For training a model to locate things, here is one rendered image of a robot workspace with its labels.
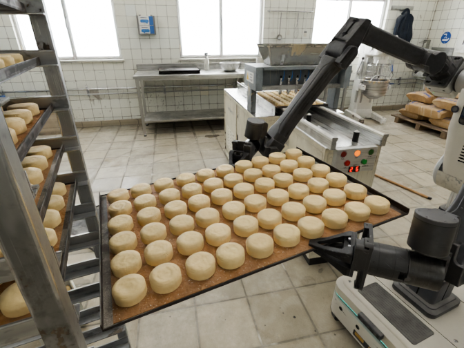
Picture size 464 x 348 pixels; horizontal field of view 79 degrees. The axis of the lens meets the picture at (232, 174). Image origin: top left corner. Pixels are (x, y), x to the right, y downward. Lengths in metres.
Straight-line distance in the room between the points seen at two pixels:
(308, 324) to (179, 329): 0.68
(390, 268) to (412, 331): 1.00
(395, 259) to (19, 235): 0.50
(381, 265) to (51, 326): 0.46
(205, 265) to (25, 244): 0.26
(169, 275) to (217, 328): 1.20
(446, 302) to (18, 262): 1.59
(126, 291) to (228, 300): 1.32
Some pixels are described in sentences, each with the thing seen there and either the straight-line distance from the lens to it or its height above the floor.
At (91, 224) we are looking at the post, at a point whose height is 0.91.
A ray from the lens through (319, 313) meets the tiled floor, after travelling 1.78.
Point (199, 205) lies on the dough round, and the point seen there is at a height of 1.02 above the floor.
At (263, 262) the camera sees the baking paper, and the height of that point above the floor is 1.01.
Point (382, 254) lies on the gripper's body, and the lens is 0.54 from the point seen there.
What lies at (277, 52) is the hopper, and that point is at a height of 1.27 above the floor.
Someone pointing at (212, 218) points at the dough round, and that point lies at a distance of 0.58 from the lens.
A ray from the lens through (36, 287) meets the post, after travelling 0.36.
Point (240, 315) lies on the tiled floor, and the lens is 1.71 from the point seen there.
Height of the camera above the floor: 1.36
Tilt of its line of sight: 26 degrees down
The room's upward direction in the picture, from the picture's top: straight up
